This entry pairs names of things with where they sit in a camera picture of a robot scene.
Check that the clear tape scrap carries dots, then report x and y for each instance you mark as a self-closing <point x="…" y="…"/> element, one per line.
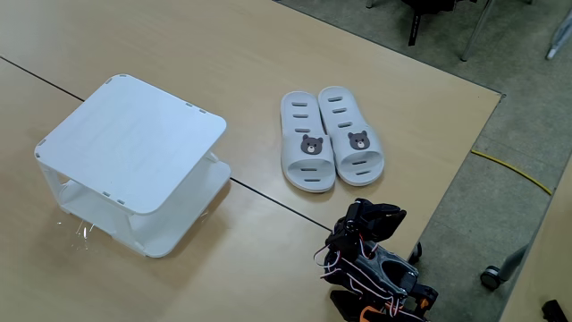
<point x="84" y="231"/>

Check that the pale grey leg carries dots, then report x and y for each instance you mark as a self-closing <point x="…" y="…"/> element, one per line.
<point x="561" y="36"/>

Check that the chair base with caster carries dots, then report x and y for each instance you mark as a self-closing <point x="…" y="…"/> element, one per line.
<point x="490" y="277"/>

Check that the white two-tier box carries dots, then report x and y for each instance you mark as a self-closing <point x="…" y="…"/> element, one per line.
<point x="134" y="143"/>

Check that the black object on floor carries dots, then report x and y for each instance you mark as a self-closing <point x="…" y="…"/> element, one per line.
<point x="554" y="311"/>

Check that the grey metal chair leg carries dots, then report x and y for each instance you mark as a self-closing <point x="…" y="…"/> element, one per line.
<point x="476" y="31"/>

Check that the black table caster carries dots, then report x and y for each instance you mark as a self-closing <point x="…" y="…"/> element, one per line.
<point x="415" y="255"/>

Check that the white bear slipper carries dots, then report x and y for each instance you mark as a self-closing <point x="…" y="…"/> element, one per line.
<point x="366" y="156"/>
<point x="313" y="158"/>

